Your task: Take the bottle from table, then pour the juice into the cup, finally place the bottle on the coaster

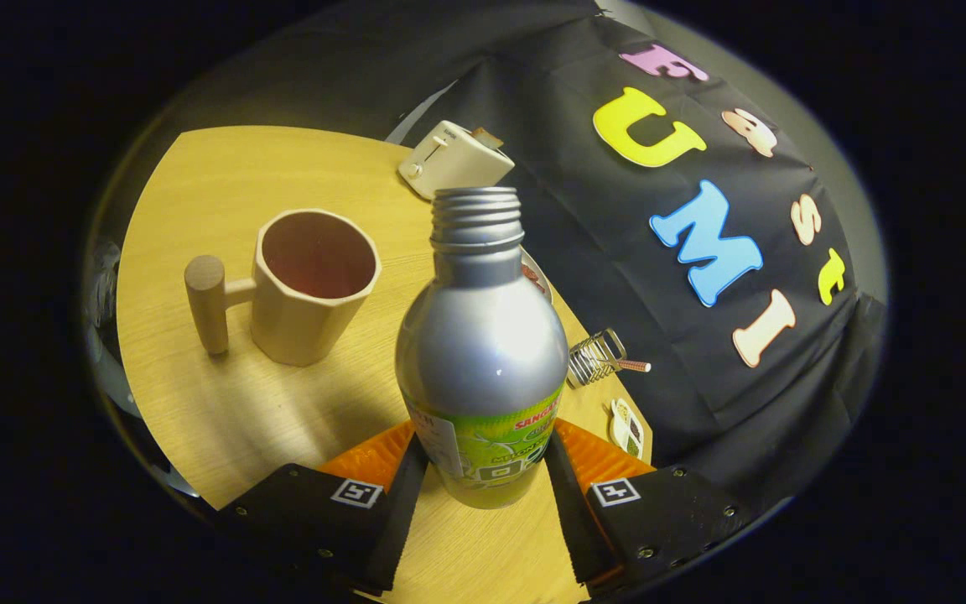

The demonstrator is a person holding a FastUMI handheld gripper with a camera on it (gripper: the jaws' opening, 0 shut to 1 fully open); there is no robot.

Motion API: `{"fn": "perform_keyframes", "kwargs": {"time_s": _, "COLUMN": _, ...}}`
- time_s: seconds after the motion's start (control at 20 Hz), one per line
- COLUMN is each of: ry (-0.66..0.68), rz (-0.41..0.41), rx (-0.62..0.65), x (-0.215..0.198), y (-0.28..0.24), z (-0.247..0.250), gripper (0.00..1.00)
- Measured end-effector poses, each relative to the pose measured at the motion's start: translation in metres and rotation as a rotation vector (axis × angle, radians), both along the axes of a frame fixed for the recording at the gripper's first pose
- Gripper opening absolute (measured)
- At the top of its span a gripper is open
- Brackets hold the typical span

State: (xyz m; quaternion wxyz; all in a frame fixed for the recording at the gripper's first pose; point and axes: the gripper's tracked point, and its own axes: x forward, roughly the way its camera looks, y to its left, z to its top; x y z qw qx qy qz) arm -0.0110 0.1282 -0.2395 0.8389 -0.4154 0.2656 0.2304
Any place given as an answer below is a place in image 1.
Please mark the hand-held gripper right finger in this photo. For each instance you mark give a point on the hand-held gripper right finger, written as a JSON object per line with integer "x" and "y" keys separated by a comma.
{"x": 571, "y": 520}

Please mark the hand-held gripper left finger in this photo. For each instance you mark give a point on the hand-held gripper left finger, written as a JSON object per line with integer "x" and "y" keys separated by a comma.
{"x": 399, "y": 520}

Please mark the silver bottle green label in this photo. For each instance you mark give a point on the silver bottle green label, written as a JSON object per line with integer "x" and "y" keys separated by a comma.
{"x": 483, "y": 335}

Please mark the white divided dish with beans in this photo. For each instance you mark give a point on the white divided dish with beans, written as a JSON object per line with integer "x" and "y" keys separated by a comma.
{"x": 625, "y": 428}

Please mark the wooden table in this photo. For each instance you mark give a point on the wooden table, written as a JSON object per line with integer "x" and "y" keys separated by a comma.
{"x": 282, "y": 419}

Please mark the brown stick white tip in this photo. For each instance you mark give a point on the brown stick white tip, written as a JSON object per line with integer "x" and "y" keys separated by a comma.
{"x": 634, "y": 366}

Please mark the white round plate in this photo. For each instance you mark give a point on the white round plate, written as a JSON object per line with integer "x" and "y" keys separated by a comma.
{"x": 543, "y": 289}

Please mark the brown meat slice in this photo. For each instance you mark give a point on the brown meat slice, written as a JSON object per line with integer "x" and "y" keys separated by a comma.
{"x": 533, "y": 277}

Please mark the white toaster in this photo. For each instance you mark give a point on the white toaster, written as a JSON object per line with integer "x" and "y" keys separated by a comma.
{"x": 454, "y": 164}

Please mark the toast slice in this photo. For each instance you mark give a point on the toast slice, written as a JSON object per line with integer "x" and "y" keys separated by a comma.
{"x": 487, "y": 137}

